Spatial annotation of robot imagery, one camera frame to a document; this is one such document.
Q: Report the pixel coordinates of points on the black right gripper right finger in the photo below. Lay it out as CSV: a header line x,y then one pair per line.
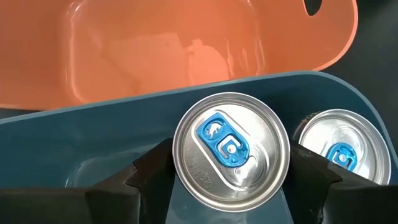
x,y
342,205

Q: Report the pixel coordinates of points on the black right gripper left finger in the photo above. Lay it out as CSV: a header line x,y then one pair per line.
x,y
93,205

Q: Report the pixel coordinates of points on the blue silver energy drink can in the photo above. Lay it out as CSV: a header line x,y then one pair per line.
x,y
231,149
345,137

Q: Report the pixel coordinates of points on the orange plastic bin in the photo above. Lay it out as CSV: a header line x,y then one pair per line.
x,y
140,53

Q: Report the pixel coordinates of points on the blue-grey plastic bin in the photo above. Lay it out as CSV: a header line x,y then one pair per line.
x,y
77,140

